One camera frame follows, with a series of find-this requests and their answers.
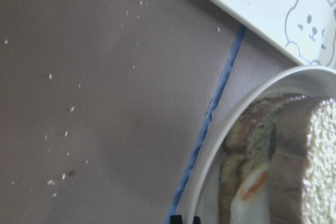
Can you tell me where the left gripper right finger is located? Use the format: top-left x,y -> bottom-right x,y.
192,216 -> 201,224

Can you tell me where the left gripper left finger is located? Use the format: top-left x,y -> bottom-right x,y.
170,215 -> 183,224

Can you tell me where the bread slice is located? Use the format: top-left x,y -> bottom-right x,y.
218,93 -> 307,223
269,97 -> 335,223

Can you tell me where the white plate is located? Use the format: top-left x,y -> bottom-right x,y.
178,66 -> 335,223

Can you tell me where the cream bear tray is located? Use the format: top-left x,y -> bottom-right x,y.
210,0 -> 335,68

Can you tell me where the fried egg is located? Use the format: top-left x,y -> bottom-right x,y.
230,163 -> 270,224

